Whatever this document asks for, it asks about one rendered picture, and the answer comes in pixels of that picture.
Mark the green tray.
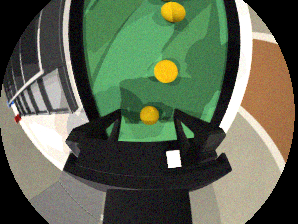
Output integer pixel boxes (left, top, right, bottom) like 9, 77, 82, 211
68, 0, 241, 152

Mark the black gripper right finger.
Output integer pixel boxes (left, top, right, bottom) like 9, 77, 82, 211
173, 109, 226, 167

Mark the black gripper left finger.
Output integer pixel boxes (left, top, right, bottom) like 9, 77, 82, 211
69, 109, 122, 141

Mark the grey slanted cover panel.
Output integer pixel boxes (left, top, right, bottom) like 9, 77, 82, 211
3, 0, 79, 117

